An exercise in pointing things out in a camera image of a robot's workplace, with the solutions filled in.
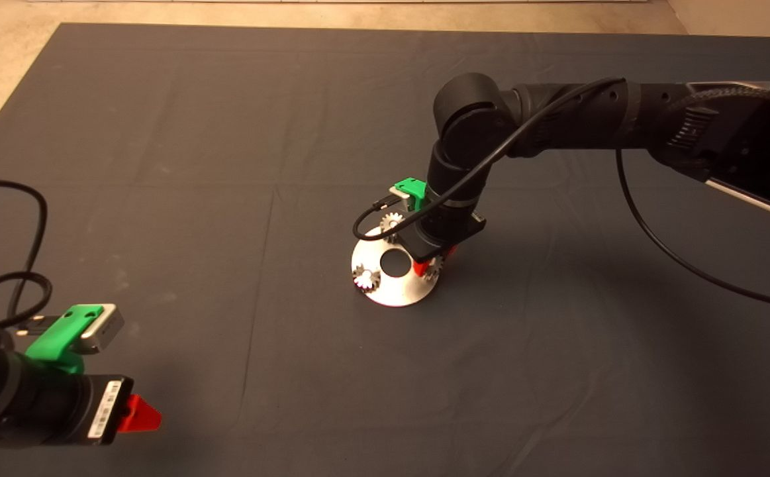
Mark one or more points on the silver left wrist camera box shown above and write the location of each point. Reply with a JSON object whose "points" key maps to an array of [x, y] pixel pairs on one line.
{"points": [[103, 330]]}

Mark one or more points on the small steel spur gear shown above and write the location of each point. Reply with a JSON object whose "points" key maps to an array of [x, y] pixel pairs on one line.
{"points": [[391, 222], [433, 270], [366, 278]]}

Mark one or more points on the dark grey table cloth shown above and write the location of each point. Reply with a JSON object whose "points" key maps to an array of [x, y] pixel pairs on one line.
{"points": [[384, 397]]}

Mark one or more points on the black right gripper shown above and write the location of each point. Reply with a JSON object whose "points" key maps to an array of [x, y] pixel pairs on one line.
{"points": [[424, 242]]}

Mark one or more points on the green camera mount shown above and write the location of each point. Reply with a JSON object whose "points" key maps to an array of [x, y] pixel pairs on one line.
{"points": [[413, 190], [60, 334]]}

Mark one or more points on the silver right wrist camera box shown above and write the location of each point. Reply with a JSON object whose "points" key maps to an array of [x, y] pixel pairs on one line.
{"points": [[399, 197]]}

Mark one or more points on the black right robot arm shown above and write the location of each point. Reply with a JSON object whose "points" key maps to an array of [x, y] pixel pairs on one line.
{"points": [[590, 119]]}

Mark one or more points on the round metal carrier plate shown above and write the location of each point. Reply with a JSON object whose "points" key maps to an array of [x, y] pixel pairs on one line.
{"points": [[391, 291]]}

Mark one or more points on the green left camera mount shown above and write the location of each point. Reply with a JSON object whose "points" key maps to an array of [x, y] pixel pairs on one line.
{"points": [[60, 334]]}

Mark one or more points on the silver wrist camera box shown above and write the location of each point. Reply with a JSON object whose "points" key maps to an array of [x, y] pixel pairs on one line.
{"points": [[103, 330], [399, 197]]}

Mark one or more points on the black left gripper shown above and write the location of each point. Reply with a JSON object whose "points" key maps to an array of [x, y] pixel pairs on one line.
{"points": [[103, 411]]}

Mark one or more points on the green right camera mount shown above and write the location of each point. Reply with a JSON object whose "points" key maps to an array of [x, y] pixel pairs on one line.
{"points": [[413, 190]]}

